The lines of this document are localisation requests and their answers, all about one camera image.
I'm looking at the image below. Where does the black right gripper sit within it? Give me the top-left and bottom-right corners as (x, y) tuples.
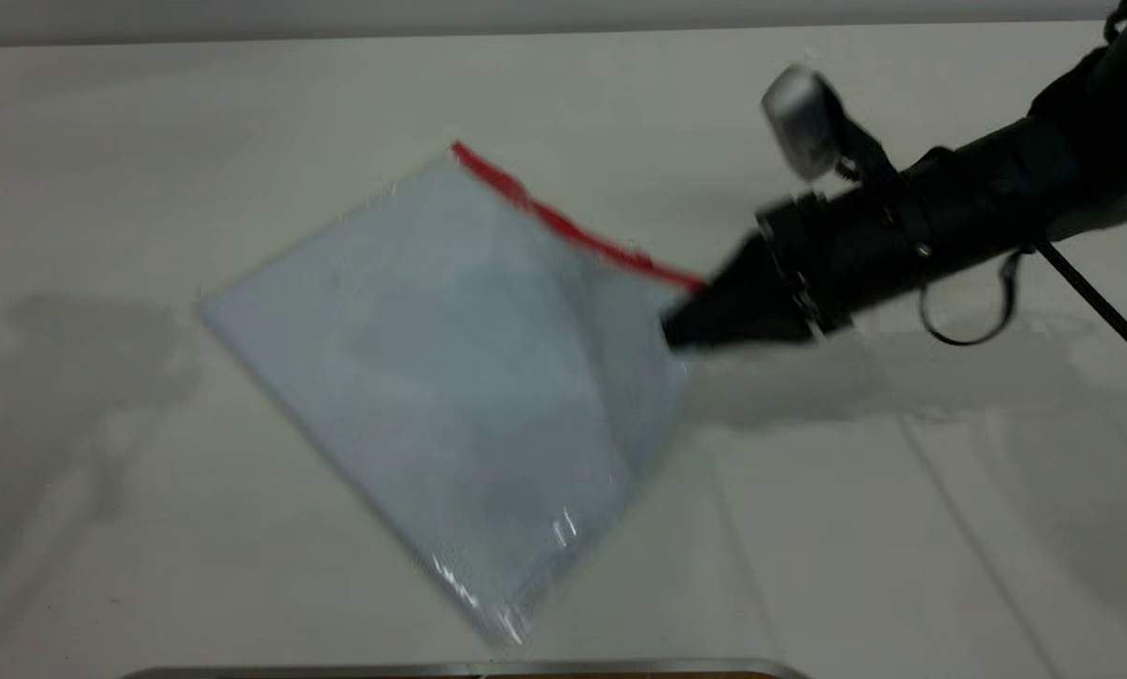
(662, 151), (962, 352)

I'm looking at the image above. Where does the clear zip bag red zipper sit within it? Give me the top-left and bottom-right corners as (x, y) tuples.
(195, 140), (715, 648)

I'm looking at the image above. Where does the metal rim strip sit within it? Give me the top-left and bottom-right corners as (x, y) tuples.
(120, 657), (814, 679)

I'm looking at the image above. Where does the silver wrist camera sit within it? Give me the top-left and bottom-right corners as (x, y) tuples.
(761, 64), (896, 182)

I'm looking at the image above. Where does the black looped cable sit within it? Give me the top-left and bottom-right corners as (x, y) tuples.
(920, 247), (1023, 347)

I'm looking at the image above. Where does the black straight cable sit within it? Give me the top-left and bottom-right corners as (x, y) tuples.
(1030, 240), (1127, 380)

